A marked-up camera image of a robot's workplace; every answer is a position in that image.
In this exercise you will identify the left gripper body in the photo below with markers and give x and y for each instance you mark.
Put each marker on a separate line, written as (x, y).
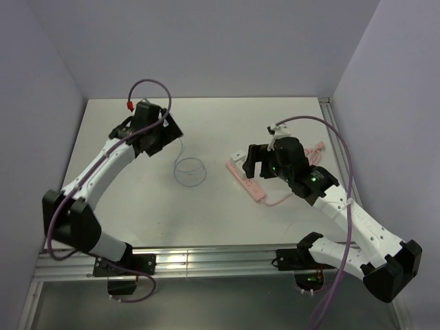
(156, 143)

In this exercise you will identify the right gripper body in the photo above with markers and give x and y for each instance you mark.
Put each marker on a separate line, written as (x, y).
(282, 171)

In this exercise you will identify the pink power strip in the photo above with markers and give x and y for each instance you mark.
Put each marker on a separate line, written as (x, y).
(249, 185)

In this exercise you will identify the white charger plug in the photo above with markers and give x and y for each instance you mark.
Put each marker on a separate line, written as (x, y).
(238, 157)

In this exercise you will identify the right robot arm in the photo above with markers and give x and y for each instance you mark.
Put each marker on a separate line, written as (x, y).
(384, 262)

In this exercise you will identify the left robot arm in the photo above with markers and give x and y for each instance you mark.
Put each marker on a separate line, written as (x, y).
(68, 215)

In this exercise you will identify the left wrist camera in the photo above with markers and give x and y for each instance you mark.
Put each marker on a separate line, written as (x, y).
(131, 106)

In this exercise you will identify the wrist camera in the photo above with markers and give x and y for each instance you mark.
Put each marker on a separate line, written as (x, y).
(131, 106)
(277, 132)

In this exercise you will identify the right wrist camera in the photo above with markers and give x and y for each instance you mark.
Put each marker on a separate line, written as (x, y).
(277, 132)

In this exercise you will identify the aluminium frame rail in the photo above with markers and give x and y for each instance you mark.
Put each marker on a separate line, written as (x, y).
(220, 261)

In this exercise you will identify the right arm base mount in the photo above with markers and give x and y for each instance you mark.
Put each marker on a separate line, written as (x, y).
(308, 274)

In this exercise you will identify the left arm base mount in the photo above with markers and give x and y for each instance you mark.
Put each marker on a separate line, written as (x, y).
(123, 278)

